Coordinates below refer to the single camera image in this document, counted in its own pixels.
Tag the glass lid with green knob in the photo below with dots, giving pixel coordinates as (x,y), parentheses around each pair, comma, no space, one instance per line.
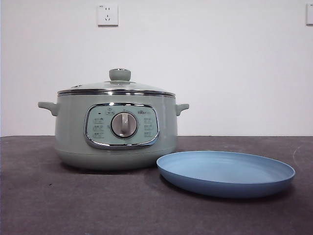
(119,74)

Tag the blue round plate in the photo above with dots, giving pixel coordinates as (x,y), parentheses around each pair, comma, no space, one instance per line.
(220,171)

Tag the pale green electric steamer pot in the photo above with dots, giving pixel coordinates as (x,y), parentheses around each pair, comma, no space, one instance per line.
(71,127)

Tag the white wall power socket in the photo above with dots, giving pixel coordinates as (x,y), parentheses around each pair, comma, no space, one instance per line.
(108,14)

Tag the white wall plate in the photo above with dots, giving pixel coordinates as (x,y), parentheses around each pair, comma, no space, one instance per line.
(310,14)

